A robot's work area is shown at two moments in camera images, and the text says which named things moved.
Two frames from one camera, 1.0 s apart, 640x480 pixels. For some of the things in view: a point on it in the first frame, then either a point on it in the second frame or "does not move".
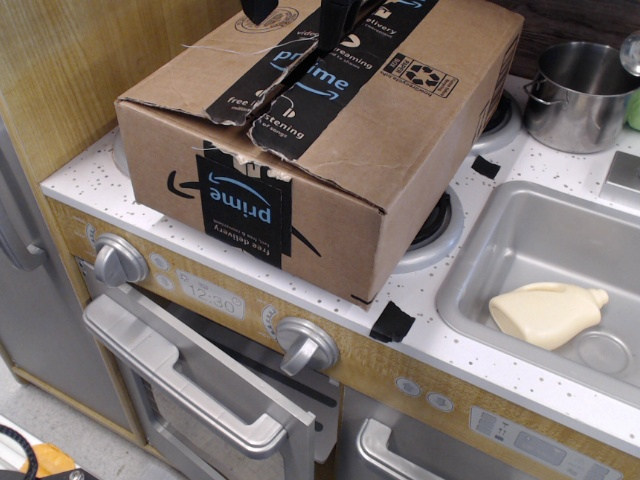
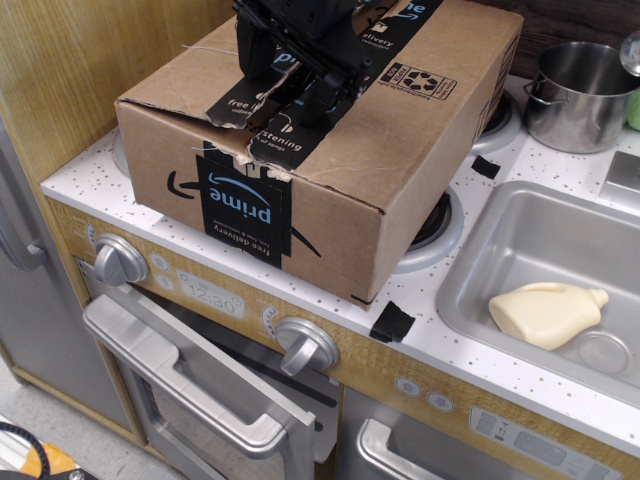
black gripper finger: (335, 20) → (320, 100)
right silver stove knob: (306, 346) does not move
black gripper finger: (258, 10) → (257, 45)
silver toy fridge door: (43, 329) does not move
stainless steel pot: (578, 103) does not move
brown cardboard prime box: (315, 164) does not move
